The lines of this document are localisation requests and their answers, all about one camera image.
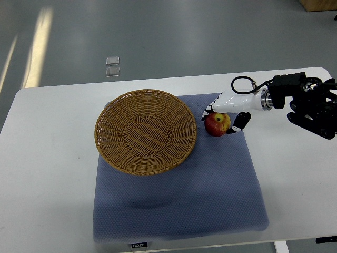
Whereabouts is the wooden furniture corner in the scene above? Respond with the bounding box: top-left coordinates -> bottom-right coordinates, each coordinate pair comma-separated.
299,0 -> 336,12

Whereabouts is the upper floor socket plate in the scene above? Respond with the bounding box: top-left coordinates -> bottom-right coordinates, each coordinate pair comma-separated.
106,56 -> 120,66

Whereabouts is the lower floor socket plate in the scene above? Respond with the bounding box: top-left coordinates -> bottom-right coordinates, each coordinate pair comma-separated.
106,66 -> 120,77

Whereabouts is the woven wicker basket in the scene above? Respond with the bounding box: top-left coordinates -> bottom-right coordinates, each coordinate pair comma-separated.
94,89 -> 197,176

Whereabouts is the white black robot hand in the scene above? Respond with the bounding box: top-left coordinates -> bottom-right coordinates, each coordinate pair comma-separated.
202,88 -> 273,134

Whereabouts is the black white table label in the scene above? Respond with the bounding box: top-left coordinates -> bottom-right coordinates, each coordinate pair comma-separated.
130,242 -> 148,249

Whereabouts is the black cable loop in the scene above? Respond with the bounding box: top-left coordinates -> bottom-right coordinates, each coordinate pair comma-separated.
231,75 -> 274,95

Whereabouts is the white table leg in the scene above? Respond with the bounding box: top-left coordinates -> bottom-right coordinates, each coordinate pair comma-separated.
274,241 -> 290,253

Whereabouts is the black table bracket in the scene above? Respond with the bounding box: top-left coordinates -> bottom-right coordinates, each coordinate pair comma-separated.
315,236 -> 337,244

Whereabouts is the floor socket plate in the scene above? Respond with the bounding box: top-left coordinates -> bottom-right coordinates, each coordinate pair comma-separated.
106,56 -> 120,66
106,66 -> 120,77

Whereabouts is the red yellow apple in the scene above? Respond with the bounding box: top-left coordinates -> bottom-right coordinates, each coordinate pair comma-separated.
204,112 -> 231,137

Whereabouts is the blue grey cloth mat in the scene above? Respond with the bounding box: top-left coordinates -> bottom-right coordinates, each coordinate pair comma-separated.
92,92 -> 270,244

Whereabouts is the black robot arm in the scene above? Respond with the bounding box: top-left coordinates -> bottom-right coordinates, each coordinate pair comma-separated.
267,72 -> 336,140

